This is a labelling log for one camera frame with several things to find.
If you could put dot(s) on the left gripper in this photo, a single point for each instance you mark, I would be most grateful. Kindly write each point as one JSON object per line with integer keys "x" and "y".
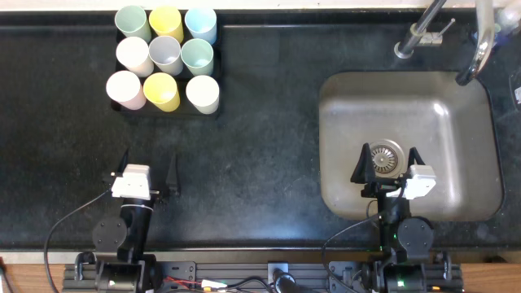
{"x": 159, "y": 193}

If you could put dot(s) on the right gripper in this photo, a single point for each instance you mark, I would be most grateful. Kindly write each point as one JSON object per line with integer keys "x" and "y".
{"x": 376, "y": 189}

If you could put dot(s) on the yellow cup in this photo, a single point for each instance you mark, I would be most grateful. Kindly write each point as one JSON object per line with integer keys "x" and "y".
{"x": 165, "y": 20}
{"x": 159, "y": 88}

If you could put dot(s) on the white cup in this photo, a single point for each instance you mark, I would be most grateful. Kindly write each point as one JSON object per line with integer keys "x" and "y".
{"x": 202, "y": 91}
{"x": 132, "y": 53}

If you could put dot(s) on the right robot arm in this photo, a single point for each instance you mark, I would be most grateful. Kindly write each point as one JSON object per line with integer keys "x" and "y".
{"x": 413, "y": 236}

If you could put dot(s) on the steel sink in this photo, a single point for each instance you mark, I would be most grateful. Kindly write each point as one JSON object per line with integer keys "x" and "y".
{"x": 447, "y": 134}

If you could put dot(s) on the black tray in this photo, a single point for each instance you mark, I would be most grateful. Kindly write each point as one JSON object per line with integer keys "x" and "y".
{"x": 183, "y": 112}

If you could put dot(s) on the pink cup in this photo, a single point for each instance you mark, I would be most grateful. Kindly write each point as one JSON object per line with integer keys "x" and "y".
{"x": 122, "y": 87}

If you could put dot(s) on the grey cup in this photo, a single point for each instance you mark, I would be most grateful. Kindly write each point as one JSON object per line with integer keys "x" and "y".
{"x": 164, "y": 51}

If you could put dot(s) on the green cup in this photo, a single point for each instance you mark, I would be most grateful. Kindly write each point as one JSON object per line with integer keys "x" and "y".
{"x": 132, "y": 20}
{"x": 196, "y": 55}

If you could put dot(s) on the steel tap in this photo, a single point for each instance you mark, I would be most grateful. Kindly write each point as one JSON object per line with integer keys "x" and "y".
{"x": 416, "y": 32}

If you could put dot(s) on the blue cup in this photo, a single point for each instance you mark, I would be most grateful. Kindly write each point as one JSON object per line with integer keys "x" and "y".
{"x": 200, "y": 22}

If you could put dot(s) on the blue soap bottle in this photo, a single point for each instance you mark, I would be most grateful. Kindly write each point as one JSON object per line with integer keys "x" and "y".
{"x": 510, "y": 16}

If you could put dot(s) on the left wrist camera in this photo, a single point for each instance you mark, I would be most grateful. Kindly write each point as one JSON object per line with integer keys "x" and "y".
{"x": 132, "y": 183}

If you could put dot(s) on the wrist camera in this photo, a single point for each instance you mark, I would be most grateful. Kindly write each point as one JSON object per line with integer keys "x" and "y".
{"x": 417, "y": 181}
{"x": 132, "y": 183}

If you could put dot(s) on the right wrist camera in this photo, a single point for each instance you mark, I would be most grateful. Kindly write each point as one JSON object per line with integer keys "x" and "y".
{"x": 417, "y": 181}

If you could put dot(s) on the mounting rail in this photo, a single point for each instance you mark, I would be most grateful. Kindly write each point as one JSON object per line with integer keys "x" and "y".
{"x": 244, "y": 273}

